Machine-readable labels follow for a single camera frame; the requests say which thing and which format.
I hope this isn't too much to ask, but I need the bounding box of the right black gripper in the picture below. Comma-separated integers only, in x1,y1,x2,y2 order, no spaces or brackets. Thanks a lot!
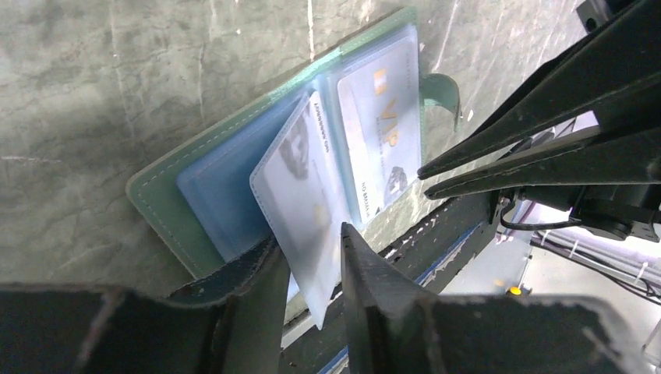
418,1,660,243

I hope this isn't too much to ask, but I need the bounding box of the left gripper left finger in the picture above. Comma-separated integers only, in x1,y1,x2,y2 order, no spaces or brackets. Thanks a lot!
1,238,289,373

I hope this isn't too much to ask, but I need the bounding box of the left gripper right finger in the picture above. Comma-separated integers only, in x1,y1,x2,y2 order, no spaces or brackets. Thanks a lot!
341,223,638,373

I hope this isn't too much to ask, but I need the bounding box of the white VIP credit card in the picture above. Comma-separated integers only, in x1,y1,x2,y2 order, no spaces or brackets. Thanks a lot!
336,35,421,224

